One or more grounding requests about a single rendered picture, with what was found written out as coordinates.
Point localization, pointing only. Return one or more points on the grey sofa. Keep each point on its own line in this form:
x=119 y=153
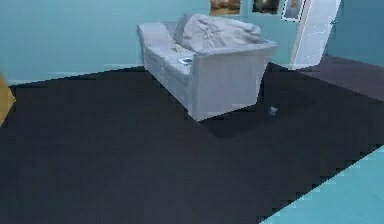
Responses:
x=220 y=83

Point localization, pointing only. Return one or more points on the small white flat item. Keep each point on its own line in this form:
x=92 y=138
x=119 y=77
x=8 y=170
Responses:
x=186 y=61

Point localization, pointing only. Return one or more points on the grey blanket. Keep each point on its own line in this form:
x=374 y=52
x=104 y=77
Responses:
x=216 y=33

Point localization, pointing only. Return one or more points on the orange framed picture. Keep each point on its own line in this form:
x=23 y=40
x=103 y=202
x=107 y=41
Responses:
x=225 y=6

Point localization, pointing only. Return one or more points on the dark framed picture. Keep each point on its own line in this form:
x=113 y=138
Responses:
x=265 y=5

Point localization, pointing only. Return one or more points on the white framed picture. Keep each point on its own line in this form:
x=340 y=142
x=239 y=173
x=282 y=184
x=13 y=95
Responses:
x=293 y=9

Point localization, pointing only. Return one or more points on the white room door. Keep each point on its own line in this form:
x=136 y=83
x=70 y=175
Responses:
x=315 y=33

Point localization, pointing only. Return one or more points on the yellow wooden furniture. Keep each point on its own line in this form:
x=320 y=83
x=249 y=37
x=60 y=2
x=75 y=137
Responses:
x=5 y=98

